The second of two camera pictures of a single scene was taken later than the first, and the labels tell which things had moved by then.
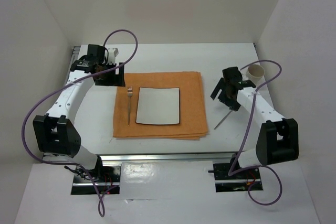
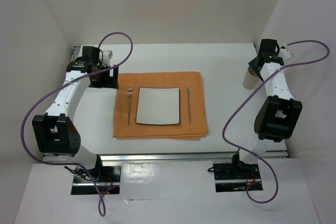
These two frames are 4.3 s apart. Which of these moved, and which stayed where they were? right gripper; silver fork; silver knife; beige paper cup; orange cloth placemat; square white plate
Moved: right gripper; silver knife
Stayed: beige paper cup; orange cloth placemat; silver fork; square white plate
